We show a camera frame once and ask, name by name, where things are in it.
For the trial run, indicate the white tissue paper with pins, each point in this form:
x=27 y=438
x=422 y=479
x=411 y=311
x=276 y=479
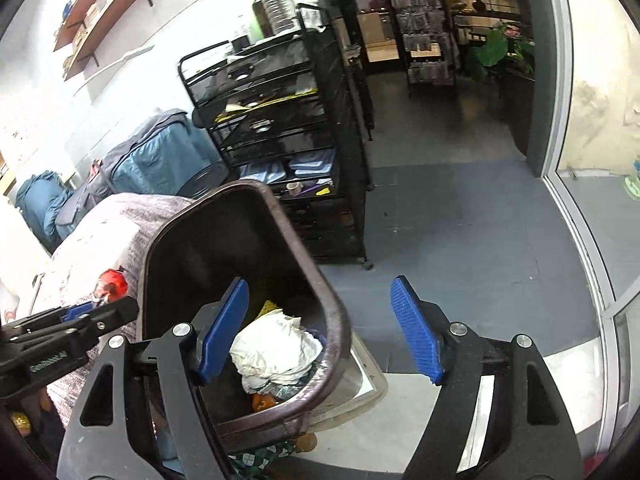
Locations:
x=274 y=351

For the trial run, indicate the upper wooden wall shelf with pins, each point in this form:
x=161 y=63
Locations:
x=85 y=5

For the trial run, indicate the blue cloth pile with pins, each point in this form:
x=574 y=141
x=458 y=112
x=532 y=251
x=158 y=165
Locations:
x=39 y=200

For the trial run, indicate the large bed striped cover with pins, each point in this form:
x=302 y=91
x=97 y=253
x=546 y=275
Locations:
x=114 y=235

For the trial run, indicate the display rack with goods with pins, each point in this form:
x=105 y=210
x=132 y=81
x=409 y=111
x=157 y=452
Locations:
x=430 y=56

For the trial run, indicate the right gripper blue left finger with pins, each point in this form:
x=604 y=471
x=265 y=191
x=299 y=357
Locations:
x=216 y=325

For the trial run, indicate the black round stool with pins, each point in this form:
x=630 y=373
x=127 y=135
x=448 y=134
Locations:
x=204 y=181

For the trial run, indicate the yellow mesh sponge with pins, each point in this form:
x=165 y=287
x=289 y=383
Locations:
x=267 y=308

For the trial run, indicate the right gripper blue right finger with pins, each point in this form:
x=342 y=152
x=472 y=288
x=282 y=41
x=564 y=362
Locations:
x=422 y=339

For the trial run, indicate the red orange snack wrapper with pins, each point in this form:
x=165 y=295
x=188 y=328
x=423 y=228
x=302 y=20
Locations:
x=111 y=286

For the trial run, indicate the wooden wall shelf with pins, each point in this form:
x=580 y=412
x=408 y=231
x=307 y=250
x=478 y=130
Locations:
x=85 y=5
x=106 y=20

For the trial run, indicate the massage bed blue skirt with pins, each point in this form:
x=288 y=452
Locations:
x=164 y=152

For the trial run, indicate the green potted plant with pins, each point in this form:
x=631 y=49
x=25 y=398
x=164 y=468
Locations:
x=505 y=46

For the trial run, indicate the lower wooden wall shelf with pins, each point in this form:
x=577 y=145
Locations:
x=106 y=20

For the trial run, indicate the clear large plastic bottle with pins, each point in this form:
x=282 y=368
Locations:
x=281 y=15

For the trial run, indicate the dark green bottle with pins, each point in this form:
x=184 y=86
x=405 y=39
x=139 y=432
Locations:
x=262 y=18

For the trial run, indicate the black mesh rolling cart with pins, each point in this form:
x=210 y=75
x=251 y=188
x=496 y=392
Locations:
x=282 y=113

